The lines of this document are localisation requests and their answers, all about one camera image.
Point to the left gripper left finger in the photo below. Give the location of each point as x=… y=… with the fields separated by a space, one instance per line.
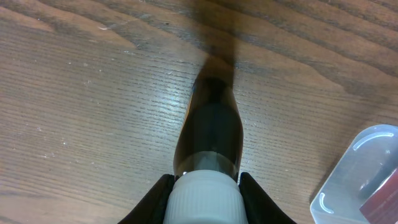
x=151 y=208

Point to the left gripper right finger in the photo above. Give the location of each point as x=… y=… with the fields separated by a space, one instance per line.
x=259 y=207

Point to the black bottle white cap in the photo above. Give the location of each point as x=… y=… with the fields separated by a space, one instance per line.
x=208 y=153

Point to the red orange small box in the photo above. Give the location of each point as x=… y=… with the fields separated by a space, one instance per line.
x=381 y=206

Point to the clear plastic container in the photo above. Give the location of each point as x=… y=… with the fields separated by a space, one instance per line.
x=367 y=162

